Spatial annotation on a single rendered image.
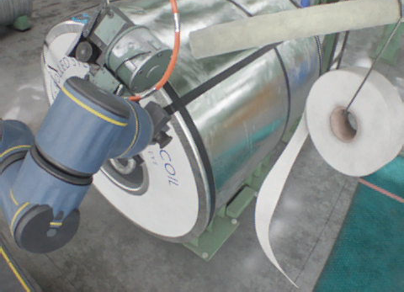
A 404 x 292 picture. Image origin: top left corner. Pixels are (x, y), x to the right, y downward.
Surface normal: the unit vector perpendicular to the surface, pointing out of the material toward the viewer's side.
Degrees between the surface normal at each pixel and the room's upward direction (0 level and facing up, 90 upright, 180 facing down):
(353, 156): 90
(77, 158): 77
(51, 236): 90
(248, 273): 0
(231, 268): 0
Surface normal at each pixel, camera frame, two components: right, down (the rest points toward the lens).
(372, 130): -0.88, 0.29
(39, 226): 0.67, 0.50
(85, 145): 0.48, 0.39
